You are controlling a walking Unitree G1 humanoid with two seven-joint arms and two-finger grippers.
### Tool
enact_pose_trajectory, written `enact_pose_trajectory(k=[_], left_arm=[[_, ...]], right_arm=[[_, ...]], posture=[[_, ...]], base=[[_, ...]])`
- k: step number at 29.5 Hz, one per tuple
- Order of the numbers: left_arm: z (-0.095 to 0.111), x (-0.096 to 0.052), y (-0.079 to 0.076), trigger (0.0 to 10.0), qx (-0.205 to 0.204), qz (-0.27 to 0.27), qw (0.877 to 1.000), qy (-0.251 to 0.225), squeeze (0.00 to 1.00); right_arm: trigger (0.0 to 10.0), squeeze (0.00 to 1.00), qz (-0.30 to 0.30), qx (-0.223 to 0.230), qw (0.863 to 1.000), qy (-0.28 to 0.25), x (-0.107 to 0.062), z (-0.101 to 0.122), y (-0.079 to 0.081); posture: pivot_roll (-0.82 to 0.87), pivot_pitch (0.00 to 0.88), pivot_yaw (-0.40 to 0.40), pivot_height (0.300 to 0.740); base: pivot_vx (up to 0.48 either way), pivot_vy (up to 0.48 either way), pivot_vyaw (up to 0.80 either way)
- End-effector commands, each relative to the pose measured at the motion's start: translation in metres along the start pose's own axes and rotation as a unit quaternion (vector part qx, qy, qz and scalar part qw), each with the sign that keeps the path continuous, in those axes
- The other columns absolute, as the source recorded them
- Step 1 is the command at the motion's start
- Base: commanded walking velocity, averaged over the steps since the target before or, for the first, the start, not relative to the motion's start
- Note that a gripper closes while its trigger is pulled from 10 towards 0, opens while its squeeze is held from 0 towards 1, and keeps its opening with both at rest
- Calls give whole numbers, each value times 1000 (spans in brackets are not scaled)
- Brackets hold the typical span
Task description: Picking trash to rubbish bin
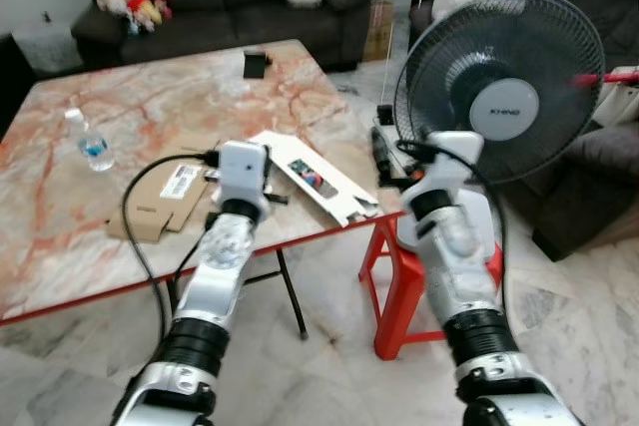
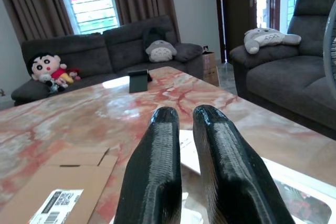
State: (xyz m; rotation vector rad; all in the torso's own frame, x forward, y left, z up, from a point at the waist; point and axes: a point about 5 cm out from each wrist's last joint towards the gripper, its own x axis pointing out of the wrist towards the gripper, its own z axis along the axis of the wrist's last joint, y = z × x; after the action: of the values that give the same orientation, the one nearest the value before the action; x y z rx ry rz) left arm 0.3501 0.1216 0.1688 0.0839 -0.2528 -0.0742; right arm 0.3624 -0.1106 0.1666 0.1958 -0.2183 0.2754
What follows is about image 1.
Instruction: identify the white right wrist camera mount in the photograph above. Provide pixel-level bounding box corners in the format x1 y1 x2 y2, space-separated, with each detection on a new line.
403 131 486 210

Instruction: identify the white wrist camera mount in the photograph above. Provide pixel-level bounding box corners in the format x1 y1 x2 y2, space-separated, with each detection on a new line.
403 131 486 210
213 141 272 210

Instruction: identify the marble folding table red edge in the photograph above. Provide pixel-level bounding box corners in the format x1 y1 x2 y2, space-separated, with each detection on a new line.
0 39 407 343

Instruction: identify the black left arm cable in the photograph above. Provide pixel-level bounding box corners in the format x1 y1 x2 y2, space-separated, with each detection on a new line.
121 151 219 347

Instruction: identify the red stick handle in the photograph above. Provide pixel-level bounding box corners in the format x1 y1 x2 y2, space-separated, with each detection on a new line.
573 66 639 87

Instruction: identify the small black box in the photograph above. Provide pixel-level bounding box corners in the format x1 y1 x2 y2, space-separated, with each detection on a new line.
243 50 272 81

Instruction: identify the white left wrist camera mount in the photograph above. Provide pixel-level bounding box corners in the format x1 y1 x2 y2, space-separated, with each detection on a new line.
213 141 272 210

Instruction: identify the flat brown cardboard box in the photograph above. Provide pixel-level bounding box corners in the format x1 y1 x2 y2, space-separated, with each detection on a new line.
106 161 237 244

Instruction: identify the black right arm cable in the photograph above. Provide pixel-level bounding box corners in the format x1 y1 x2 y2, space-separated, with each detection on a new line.
397 141 511 319

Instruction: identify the side table with white cloth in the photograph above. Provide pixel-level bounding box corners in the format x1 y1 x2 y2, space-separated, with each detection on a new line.
8 11 88 75

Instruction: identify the clear plastic water bottle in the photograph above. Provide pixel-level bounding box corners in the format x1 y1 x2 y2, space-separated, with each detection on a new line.
64 107 117 174

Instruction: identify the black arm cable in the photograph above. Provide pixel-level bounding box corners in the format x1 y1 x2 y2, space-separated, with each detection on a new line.
397 141 511 319
121 151 219 347

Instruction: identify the tall brown cardboard box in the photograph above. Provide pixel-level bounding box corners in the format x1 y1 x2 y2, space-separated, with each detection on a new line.
363 0 396 64

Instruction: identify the red plastic stool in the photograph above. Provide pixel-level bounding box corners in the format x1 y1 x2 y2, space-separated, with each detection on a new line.
358 211 506 362

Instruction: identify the white carton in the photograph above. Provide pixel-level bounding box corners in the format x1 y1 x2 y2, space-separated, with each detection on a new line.
247 129 382 228

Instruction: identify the dark long sofa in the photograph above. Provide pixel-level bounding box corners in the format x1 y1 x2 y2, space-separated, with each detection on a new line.
72 0 376 74

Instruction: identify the black and white table fan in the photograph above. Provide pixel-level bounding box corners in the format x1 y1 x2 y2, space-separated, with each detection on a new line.
392 0 608 259

